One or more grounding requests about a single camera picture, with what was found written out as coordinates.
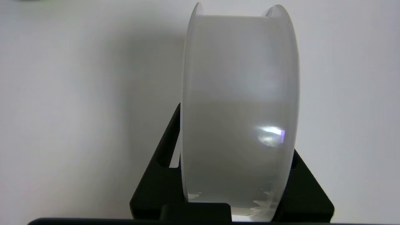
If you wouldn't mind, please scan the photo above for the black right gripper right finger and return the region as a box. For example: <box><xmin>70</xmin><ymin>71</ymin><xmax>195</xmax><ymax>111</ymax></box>
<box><xmin>275</xmin><ymin>149</ymin><xmax>335</xmax><ymax>223</ymax></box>

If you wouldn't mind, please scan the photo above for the translucent white plastic spool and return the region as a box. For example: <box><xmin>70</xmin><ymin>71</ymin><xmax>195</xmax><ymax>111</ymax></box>
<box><xmin>180</xmin><ymin>2</ymin><xmax>300</xmax><ymax>223</ymax></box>

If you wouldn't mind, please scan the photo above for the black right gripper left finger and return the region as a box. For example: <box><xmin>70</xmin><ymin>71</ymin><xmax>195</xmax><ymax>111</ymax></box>
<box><xmin>129</xmin><ymin>102</ymin><xmax>232</xmax><ymax>222</ymax></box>

